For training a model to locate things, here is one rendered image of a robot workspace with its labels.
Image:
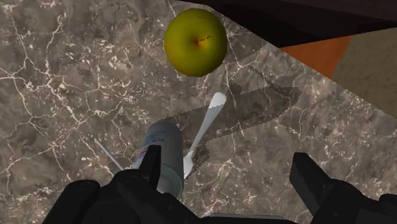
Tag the grey cylindrical can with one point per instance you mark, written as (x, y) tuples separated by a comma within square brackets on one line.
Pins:
[(164, 149)]

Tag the white plastic spoon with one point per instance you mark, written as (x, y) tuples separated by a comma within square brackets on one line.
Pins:
[(207, 124)]

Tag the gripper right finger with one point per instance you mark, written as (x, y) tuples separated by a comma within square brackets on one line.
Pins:
[(328, 192)]

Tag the green apple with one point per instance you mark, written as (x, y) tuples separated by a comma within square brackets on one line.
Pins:
[(195, 42)]

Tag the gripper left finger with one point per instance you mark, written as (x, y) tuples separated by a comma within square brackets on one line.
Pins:
[(136, 198)]

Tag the thin silver rod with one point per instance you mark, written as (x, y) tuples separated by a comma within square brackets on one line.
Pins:
[(108, 154)]

